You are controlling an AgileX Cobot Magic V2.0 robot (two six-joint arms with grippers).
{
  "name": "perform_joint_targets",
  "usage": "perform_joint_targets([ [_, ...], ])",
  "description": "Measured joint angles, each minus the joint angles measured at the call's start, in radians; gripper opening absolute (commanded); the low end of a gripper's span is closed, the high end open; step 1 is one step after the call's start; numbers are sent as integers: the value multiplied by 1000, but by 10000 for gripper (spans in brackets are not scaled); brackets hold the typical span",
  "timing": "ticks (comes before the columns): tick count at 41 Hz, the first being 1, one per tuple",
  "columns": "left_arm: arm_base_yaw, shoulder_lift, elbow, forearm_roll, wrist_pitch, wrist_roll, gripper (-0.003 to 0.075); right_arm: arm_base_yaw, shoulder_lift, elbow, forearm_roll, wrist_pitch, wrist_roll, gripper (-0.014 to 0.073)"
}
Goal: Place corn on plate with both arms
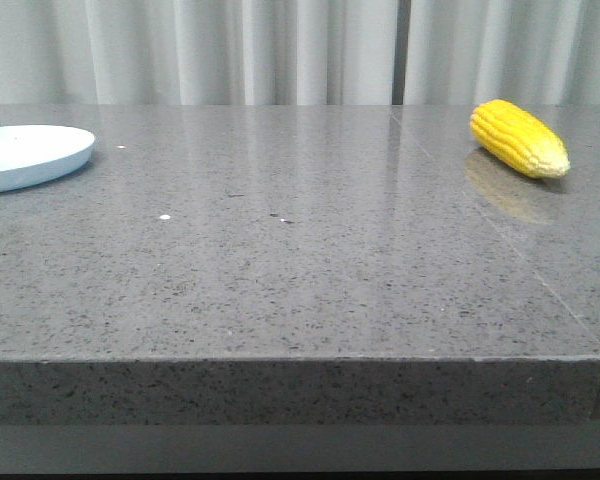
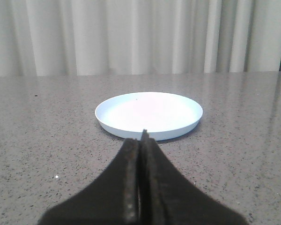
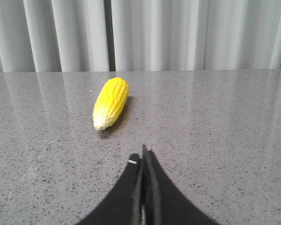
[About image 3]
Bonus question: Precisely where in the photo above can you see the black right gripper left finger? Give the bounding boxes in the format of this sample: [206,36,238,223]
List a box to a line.
[78,154,143,225]

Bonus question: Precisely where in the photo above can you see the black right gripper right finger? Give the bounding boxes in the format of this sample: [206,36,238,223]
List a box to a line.
[142,145,218,225]

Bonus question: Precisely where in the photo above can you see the yellow corn cob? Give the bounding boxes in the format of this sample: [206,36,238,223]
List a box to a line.
[93,77,129,131]

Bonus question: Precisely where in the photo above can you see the grey pleated curtain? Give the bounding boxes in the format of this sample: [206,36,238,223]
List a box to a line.
[0,0,281,72]

